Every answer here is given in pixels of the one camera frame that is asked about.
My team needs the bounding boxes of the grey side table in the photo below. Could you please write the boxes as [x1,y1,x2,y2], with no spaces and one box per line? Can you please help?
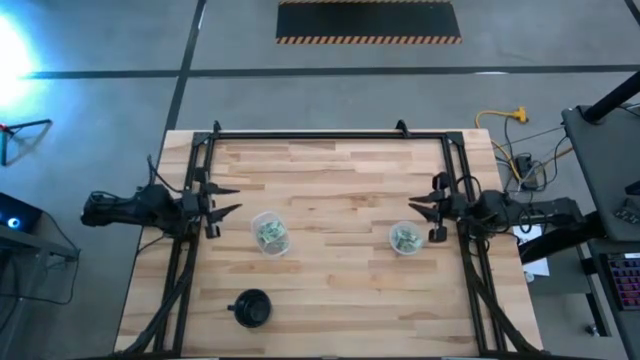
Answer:
[560,103,640,244]

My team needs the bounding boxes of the black metal tripod stand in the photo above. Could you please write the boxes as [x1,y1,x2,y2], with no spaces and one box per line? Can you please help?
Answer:
[0,118,54,167]

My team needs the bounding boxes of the clear plastic bin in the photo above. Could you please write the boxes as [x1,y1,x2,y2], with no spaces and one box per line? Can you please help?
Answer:
[249,210,292,258]

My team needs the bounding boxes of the dark grey remote device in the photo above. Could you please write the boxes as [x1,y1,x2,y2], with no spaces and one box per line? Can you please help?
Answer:
[613,197,640,225]

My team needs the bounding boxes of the backlit keyboard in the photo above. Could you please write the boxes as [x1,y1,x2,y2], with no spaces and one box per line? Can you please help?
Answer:
[604,252,640,312]

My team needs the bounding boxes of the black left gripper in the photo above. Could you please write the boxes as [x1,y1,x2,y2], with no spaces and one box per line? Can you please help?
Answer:
[182,168,243,239]

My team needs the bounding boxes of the black power strip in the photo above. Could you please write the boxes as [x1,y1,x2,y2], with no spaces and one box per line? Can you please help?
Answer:
[514,153,540,191]

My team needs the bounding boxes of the black mug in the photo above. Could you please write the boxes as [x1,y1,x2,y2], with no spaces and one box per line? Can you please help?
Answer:
[226,288,274,329]

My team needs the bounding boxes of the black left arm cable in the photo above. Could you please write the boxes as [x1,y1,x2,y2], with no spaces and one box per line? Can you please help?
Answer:
[146,154,184,194]

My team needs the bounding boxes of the black hazard-striped floor mat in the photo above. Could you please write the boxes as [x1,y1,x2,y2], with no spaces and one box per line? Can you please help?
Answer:
[275,0,463,45]

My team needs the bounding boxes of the black stand beam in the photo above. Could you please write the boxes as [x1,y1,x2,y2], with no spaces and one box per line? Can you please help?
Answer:
[518,214,609,265]

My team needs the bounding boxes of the black metal table frame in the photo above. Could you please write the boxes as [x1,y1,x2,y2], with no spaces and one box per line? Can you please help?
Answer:
[117,119,539,359]

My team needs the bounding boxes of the clear round plastic cup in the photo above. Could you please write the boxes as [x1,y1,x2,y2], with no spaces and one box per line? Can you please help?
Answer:
[388,220,425,257]

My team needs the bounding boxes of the dark grey desk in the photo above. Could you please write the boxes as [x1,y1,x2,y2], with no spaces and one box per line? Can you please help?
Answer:
[574,238,640,360]

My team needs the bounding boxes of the dark grey cart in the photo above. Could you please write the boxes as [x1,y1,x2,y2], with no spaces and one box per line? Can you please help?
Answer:
[0,222,81,360]

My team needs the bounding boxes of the yellow extension cord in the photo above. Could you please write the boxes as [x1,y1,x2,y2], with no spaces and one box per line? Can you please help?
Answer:
[473,105,530,179]

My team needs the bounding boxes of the black device with blue light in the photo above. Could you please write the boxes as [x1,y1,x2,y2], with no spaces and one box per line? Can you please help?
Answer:
[0,192,44,234]

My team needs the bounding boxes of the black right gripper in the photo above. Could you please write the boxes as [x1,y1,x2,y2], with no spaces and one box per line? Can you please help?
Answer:
[408,172,474,243]

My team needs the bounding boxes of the black diagonal pole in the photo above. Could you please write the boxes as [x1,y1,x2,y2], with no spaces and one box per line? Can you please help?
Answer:
[582,69,640,125]

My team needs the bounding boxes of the white paper sheet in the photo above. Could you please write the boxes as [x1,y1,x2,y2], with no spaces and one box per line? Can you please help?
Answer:
[510,222,551,279]

